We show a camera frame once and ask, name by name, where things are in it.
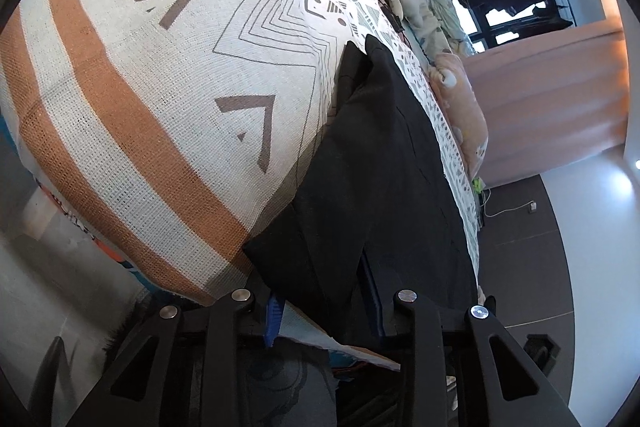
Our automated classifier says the pink curtain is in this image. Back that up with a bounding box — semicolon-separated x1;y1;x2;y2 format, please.
462;19;632;188

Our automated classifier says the peach plush pillow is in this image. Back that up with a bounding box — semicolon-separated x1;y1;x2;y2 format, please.
429;53;490;180

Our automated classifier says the light green bedding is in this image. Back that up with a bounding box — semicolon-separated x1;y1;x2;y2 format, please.
407;0;476;58

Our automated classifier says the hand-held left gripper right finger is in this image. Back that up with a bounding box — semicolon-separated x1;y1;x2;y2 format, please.
357;257;573;427

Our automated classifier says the colourful printed bedsheet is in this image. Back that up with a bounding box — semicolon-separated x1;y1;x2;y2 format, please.
0;117;406;373

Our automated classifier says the black box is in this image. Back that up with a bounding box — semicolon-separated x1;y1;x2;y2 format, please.
522;333;560;378

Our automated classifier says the white cable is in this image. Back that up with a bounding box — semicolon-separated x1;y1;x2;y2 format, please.
480;189;533;218

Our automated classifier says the black garment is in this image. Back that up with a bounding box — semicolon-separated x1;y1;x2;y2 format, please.
242;34;480;353

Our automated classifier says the patterned white blanket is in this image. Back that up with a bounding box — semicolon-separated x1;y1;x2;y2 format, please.
0;0;481;308

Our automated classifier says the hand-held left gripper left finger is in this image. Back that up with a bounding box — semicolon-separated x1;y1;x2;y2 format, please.
65;288;287;427

